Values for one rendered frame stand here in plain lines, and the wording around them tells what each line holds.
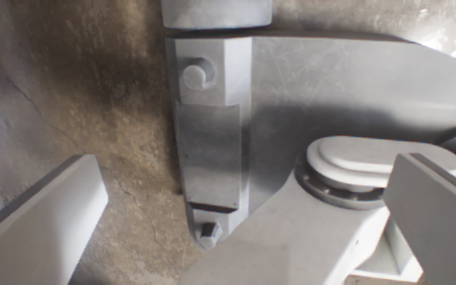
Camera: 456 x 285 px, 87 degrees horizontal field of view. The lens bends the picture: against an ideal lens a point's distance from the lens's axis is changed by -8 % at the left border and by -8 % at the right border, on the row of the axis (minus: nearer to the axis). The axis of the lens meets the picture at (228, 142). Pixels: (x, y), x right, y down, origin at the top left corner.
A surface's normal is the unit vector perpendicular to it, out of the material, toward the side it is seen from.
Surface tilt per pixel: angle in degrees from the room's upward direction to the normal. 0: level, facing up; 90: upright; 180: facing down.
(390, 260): 90
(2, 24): 0
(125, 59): 0
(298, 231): 90
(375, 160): 90
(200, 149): 0
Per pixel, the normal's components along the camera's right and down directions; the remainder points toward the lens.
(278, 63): -0.22, 0.47
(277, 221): -0.02, -0.88
